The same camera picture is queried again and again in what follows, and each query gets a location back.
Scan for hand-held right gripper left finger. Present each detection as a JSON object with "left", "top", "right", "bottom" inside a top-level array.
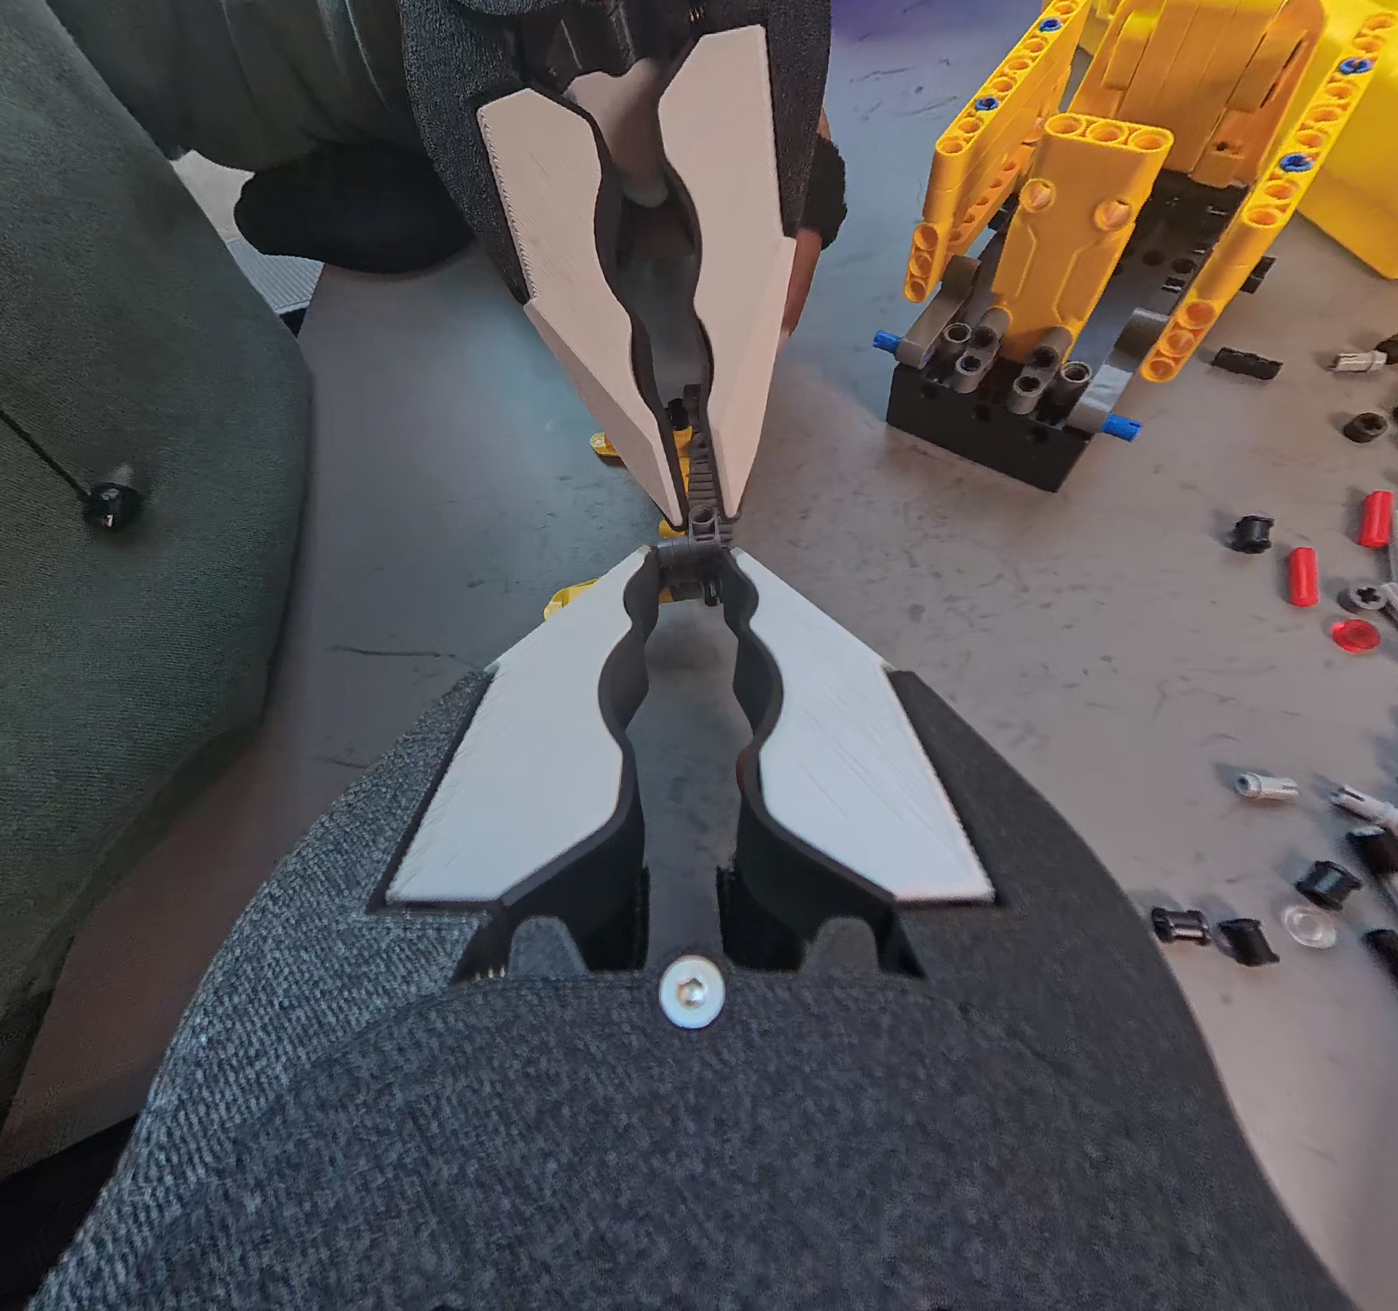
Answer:
[{"left": 385, "top": 550, "right": 661, "bottom": 949}]

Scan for pile of small lego pins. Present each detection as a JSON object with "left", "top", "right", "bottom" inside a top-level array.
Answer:
[{"left": 1146, "top": 328, "right": 1398, "bottom": 993}]

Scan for person's black trousers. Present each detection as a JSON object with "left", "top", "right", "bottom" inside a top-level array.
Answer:
[{"left": 0, "top": 1110, "right": 144, "bottom": 1311}]

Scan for yellow black lego robot model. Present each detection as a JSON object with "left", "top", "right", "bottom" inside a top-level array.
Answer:
[{"left": 872, "top": 0, "right": 1398, "bottom": 493}]

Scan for person's green sweater torso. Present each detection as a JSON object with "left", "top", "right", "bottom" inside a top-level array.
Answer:
[{"left": 0, "top": 0, "right": 316, "bottom": 1125}]

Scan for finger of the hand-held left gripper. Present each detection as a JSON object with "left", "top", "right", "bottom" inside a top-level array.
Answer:
[
  {"left": 652, "top": 20, "right": 801, "bottom": 517},
  {"left": 477, "top": 76, "right": 693, "bottom": 527}
]

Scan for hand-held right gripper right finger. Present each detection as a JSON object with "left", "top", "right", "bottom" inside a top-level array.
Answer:
[{"left": 722, "top": 550, "right": 997, "bottom": 947}]

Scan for grey grille yellow lego assembly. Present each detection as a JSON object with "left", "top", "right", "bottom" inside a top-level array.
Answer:
[{"left": 592, "top": 379, "right": 729, "bottom": 550}]

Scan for yellow lego blade with connector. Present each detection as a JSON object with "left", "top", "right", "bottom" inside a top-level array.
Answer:
[{"left": 541, "top": 536, "right": 733, "bottom": 622}]

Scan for black earbud on cord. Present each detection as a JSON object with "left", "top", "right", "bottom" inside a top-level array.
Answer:
[{"left": 0, "top": 409, "right": 149, "bottom": 534}]

